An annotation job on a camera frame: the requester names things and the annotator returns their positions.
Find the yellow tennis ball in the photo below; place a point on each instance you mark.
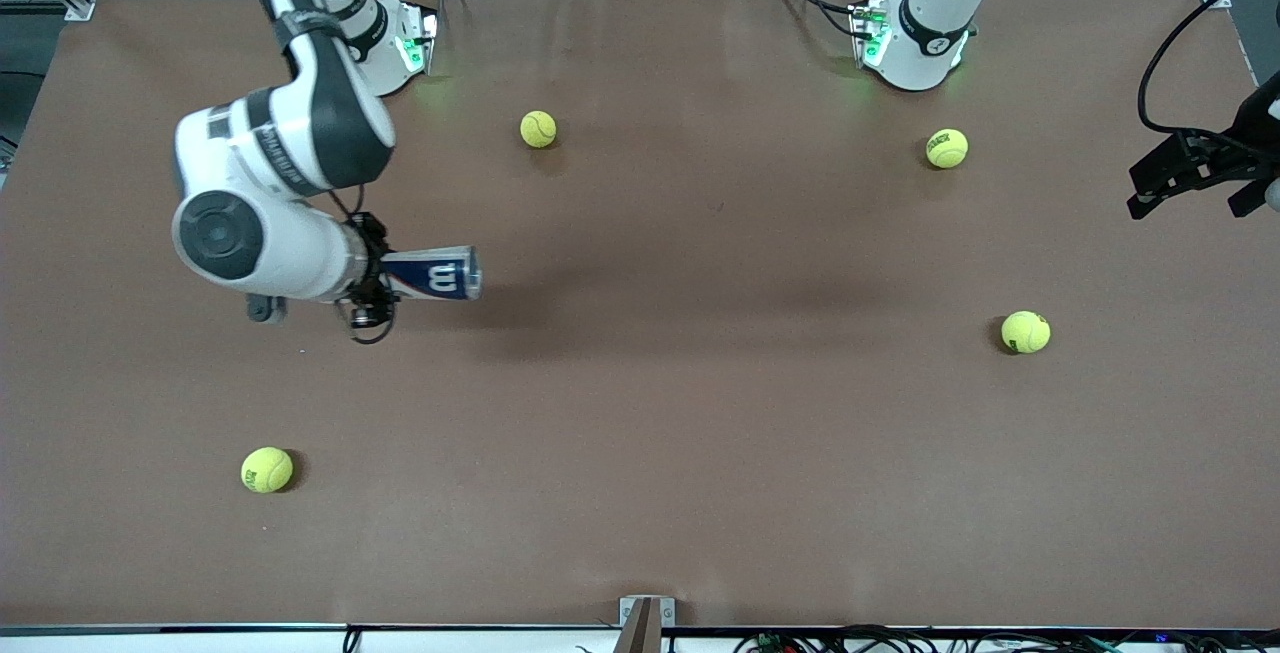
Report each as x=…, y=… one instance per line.
x=1025, y=332
x=266, y=470
x=946, y=148
x=538, y=129

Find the brown paper table cover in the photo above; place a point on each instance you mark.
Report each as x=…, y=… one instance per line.
x=640, y=433

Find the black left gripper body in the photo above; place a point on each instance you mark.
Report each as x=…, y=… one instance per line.
x=1252, y=132

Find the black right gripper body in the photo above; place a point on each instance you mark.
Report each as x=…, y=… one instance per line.
x=370, y=271

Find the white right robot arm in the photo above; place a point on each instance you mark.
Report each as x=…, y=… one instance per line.
x=320, y=123

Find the grey metal camera bracket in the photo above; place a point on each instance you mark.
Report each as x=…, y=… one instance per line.
x=645, y=618

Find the white blue tennis ball can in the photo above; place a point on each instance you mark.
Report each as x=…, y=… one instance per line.
x=435, y=275

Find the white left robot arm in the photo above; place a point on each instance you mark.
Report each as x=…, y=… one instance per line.
x=925, y=53

